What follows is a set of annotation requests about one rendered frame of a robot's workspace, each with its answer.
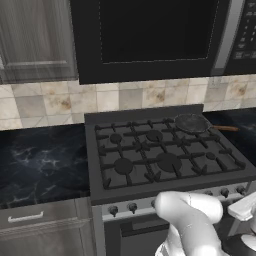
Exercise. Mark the dark grey gas stove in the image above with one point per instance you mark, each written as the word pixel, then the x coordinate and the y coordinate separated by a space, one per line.
pixel 150 150

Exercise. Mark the grey drawer front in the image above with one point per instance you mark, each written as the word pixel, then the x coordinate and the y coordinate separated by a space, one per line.
pixel 56 211

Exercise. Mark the dark oven door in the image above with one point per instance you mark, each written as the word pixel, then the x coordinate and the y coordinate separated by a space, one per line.
pixel 140 245

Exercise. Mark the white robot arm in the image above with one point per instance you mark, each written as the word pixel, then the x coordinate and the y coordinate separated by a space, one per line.
pixel 190 216

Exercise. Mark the black stove knob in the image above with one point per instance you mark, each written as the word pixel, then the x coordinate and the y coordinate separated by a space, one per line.
pixel 113 210
pixel 133 207
pixel 153 203
pixel 224 192
pixel 209 192
pixel 240 190

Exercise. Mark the grey base cupboard door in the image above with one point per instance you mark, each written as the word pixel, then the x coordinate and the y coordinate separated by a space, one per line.
pixel 43 241

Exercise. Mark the black microwave oven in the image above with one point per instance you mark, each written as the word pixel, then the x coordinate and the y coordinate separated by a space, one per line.
pixel 150 33

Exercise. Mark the grey wooden cupboard door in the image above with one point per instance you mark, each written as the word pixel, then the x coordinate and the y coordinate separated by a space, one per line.
pixel 36 36

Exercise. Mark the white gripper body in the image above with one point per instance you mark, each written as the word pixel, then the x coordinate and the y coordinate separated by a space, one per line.
pixel 246 208

